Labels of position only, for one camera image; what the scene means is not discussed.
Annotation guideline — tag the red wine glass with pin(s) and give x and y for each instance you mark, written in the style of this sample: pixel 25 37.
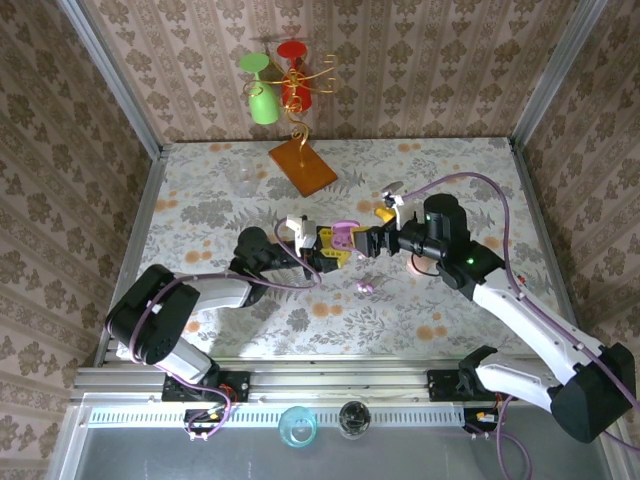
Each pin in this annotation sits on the red wine glass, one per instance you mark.
pixel 291 50

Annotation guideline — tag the small green red connector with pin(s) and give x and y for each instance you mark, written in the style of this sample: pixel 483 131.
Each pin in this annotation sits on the small green red connector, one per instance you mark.
pixel 522 279

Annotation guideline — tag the black power connector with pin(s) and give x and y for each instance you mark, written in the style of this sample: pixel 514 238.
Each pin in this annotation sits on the black power connector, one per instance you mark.
pixel 472 420
pixel 200 417

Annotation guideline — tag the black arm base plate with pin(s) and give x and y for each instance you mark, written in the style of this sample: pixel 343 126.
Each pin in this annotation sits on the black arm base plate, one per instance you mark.
pixel 240 385
pixel 440 385

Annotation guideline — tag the blue drinking glass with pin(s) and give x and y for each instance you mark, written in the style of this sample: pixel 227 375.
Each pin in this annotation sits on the blue drinking glass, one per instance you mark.
pixel 298 430

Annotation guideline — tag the aluminium frame post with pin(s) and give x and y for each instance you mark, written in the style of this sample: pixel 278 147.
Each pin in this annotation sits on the aluminium frame post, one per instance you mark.
pixel 116 75
pixel 554 75

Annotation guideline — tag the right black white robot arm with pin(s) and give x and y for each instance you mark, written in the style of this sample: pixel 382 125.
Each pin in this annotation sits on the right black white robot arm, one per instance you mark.
pixel 595 400

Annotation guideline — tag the aluminium side rail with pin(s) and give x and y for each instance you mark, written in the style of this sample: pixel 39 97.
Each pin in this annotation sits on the aluminium side rail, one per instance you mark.
pixel 534 200
pixel 147 200

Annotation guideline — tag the floral patterned tablecloth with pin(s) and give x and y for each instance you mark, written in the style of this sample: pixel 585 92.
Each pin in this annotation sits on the floral patterned tablecloth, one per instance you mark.
pixel 400 325

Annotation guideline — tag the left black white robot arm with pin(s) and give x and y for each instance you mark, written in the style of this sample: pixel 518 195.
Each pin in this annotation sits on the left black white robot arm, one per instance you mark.
pixel 150 310

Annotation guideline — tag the clear glass tumbler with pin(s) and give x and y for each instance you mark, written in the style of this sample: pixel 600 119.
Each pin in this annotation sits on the clear glass tumbler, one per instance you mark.
pixel 241 177

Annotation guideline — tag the green wine glass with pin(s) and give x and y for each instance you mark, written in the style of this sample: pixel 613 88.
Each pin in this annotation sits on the green wine glass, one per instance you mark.
pixel 264 105

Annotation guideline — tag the dark drinking glass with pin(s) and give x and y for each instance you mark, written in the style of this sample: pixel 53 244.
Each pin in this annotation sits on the dark drinking glass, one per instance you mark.
pixel 354 420

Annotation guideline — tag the grey metal panel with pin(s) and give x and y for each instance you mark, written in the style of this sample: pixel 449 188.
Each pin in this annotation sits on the grey metal panel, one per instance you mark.
pixel 400 460

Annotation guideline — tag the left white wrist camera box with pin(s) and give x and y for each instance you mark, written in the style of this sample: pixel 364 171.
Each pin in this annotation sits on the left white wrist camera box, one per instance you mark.
pixel 304 232

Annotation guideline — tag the pink earbud charging case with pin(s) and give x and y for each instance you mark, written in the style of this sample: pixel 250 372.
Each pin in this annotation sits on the pink earbud charging case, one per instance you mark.
pixel 417 268

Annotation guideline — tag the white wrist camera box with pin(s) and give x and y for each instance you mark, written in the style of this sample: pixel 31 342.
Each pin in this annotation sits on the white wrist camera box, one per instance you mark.
pixel 397 200
pixel 304 232

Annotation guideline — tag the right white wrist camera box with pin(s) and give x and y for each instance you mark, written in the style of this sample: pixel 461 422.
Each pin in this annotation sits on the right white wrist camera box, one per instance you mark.
pixel 397 200

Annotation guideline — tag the purple earbud charging case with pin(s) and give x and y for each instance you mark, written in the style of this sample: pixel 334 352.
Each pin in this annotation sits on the purple earbud charging case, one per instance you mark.
pixel 345 237

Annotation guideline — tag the aluminium front rail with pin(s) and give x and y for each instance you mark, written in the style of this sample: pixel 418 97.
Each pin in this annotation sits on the aluminium front rail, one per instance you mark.
pixel 340 380

